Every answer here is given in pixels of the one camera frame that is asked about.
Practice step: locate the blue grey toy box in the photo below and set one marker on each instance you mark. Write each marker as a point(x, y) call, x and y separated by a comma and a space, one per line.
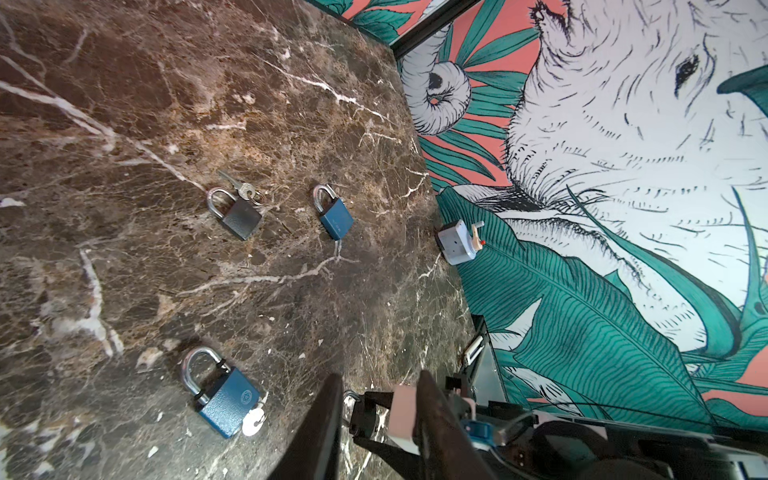
point(460, 243)

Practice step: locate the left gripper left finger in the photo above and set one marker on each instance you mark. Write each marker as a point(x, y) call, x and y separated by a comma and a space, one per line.
point(314, 451)

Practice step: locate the blue padlock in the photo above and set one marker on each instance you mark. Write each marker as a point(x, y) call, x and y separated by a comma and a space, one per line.
point(333, 213)
point(231, 404)

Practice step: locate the dark padlock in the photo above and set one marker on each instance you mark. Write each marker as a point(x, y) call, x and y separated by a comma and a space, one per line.
point(242, 216)

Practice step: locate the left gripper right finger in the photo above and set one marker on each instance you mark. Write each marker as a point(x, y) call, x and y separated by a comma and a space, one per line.
point(445, 450)

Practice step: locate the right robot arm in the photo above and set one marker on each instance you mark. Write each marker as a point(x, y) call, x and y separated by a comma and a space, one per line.
point(517, 443)

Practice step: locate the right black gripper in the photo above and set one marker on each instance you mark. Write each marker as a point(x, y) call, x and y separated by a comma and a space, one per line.
point(369, 419)

